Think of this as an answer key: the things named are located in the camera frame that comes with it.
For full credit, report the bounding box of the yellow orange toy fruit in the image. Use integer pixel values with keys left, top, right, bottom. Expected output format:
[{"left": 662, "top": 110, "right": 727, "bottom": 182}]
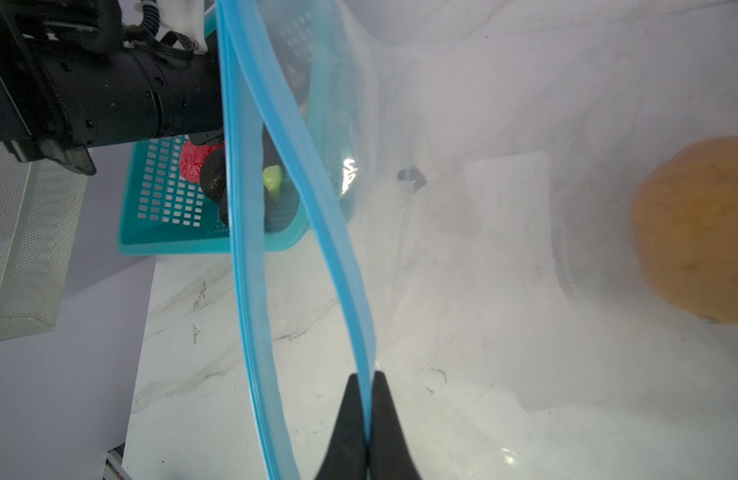
[{"left": 631, "top": 136, "right": 738, "bottom": 324}]

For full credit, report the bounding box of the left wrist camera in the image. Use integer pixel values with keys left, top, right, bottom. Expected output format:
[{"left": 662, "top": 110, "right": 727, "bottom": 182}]
[{"left": 123, "top": 0, "right": 214, "bottom": 56}]

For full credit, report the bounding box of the pink toy fruit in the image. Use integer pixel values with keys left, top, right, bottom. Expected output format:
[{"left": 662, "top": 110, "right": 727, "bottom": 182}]
[{"left": 178, "top": 140, "right": 224, "bottom": 184}]

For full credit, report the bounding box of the black toy eggplant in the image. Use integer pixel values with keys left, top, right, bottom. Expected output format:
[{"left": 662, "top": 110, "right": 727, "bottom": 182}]
[{"left": 213, "top": 128, "right": 299, "bottom": 235}]

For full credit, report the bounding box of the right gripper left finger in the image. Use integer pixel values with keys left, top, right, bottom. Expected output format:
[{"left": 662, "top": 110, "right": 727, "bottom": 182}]
[{"left": 315, "top": 374, "right": 367, "bottom": 480}]

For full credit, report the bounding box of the white mesh shelf lower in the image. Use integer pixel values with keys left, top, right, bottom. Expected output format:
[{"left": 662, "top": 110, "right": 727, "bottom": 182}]
[{"left": 0, "top": 143, "right": 87, "bottom": 341}]

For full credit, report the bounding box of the teal plastic basket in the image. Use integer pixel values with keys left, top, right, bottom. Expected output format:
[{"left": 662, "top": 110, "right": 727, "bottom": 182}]
[{"left": 117, "top": 5, "right": 358, "bottom": 257}]

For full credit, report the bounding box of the black toy avocado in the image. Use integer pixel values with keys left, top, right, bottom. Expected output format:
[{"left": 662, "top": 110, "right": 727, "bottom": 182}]
[{"left": 199, "top": 146, "right": 226, "bottom": 204}]

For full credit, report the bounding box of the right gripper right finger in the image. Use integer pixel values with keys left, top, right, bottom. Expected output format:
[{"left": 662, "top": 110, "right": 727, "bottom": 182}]
[{"left": 367, "top": 371, "right": 421, "bottom": 480}]

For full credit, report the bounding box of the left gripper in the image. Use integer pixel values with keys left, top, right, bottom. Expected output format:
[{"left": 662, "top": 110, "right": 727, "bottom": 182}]
[{"left": 0, "top": 1, "right": 223, "bottom": 176}]

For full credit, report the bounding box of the clear zip bag blue zipper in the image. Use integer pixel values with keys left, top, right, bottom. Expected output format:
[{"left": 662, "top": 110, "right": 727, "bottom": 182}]
[{"left": 212, "top": 1, "right": 738, "bottom": 479}]

